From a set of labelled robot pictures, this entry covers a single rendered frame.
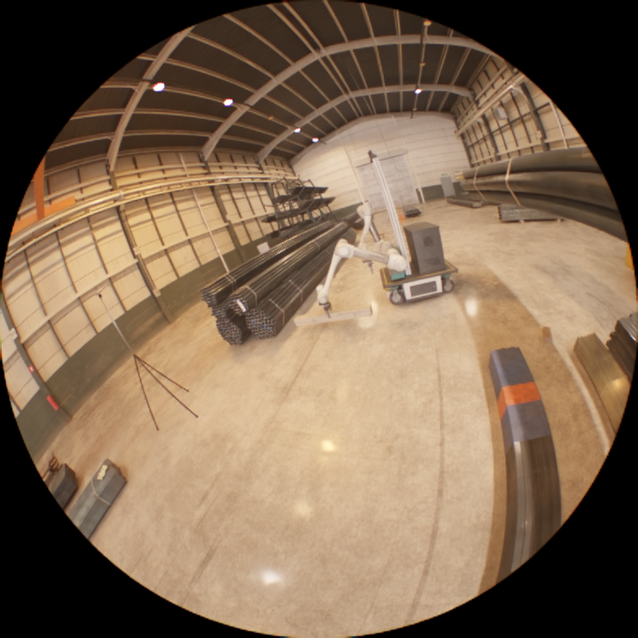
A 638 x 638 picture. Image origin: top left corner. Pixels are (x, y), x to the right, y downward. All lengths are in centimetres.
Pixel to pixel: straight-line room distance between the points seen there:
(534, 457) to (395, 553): 79
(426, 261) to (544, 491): 234
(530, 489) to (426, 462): 62
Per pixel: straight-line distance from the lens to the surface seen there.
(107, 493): 296
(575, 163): 152
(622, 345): 202
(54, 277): 968
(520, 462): 126
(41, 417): 955
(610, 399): 186
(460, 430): 145
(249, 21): 1055
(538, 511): 125
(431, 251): 258
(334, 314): 251
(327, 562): 133
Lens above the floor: 126
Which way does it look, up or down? 25 degrees down
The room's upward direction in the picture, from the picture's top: 22 degrees counter-clockwise
